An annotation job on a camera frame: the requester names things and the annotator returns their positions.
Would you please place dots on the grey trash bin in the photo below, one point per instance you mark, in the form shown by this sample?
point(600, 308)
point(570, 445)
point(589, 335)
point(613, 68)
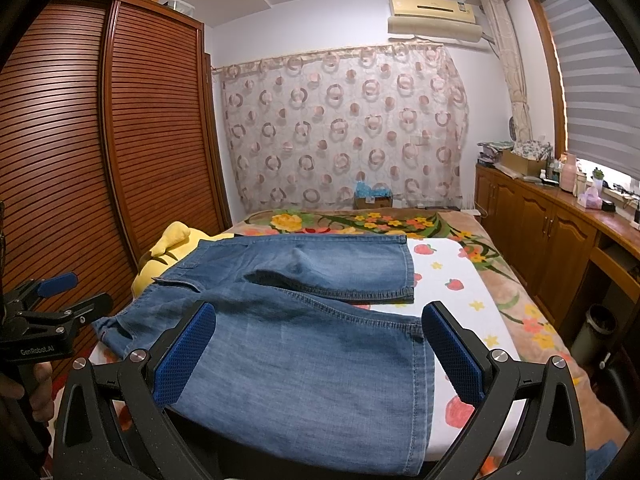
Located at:
point(594, 337)

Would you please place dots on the yellow plush toy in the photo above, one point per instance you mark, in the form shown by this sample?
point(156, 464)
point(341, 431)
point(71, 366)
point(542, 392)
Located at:
point(176, 242)

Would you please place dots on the white strawberry print sheet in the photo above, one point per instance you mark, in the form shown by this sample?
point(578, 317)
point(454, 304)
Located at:
point(460, 319)

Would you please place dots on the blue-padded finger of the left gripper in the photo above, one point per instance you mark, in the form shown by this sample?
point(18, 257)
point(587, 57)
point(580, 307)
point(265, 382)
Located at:
point(86, 311)
point(33, 291)

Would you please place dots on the grey striped window blind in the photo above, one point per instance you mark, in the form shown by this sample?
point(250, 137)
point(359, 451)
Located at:
point(600, 84)

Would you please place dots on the person's left hand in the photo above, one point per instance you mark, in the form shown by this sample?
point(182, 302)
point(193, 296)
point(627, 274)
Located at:
point(40, 398)

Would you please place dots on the brown wooden sideboard cabinet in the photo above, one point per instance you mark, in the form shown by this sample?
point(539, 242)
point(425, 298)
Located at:
point(569, 259)

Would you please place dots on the floral beige blanket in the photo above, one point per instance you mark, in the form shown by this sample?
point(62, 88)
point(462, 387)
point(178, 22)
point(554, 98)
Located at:
point(457, 263)

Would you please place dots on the pink container on sideboard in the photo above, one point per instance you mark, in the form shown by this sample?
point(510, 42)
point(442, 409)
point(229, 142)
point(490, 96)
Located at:
point(568, 173)

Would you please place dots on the beige wall air conditioner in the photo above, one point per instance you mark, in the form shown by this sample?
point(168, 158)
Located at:
point(452, 19)

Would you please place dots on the brown louvered wardrobe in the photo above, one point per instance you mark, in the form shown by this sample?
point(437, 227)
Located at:
point(107, 137)

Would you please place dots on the blue denim pants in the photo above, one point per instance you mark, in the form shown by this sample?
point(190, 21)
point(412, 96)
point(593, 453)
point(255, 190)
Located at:
point(295, 339)

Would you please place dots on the circle patterned sheer curtain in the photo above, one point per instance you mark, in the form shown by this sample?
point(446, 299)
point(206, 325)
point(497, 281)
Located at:
point(306, 130)

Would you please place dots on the blue item on box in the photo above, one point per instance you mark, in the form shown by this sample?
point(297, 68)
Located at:
point(370, 197)

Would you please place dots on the beige tied side curtain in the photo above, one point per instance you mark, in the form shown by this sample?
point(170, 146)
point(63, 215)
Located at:
point(510, 57)

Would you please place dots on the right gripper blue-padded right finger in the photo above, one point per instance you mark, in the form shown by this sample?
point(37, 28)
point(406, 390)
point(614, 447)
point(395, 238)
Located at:
point(548, 442)

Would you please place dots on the cardboard box on sideboard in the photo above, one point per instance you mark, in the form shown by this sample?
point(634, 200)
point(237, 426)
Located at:
point(521, 165)

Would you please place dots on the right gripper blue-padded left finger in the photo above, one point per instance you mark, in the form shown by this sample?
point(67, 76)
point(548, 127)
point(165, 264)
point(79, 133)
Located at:
point(113, 422)

